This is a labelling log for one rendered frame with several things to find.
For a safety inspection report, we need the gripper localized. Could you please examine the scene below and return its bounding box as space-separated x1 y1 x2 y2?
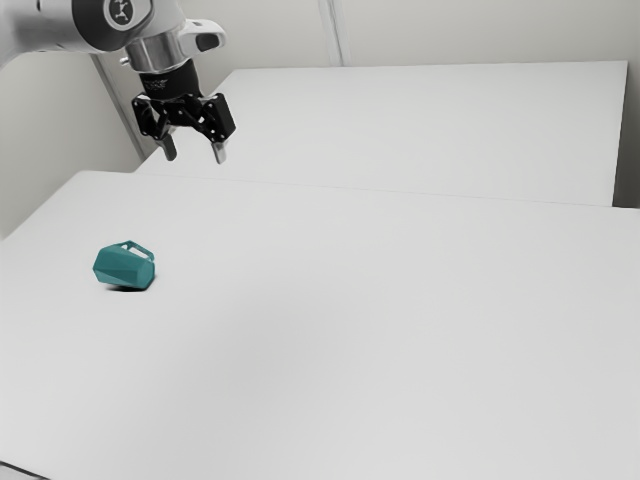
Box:
131 58 237 165

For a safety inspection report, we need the teal faceted mug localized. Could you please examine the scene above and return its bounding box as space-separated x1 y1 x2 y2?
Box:
91 239 157 292

